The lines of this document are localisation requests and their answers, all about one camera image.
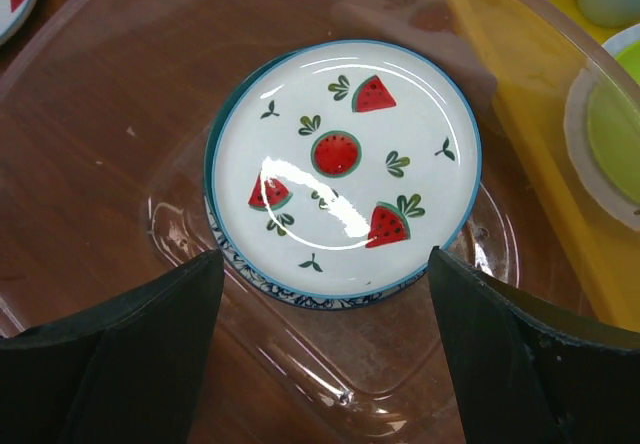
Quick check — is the teal rim lettered plate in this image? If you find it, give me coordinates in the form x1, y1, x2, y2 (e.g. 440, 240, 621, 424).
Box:
203, 51, 296, 217

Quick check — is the white flower plate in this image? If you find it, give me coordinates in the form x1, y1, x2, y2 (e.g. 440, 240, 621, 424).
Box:
213, 40, 482, 299

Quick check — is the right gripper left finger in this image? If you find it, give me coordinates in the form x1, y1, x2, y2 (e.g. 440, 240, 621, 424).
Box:
1, 251, 224, 443

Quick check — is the yellow plastic tray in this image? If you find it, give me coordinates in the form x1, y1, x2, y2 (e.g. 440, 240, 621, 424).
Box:
447, 0, 639, 331

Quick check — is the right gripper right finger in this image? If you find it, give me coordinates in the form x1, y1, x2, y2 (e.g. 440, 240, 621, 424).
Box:
428, 248, 639, 443

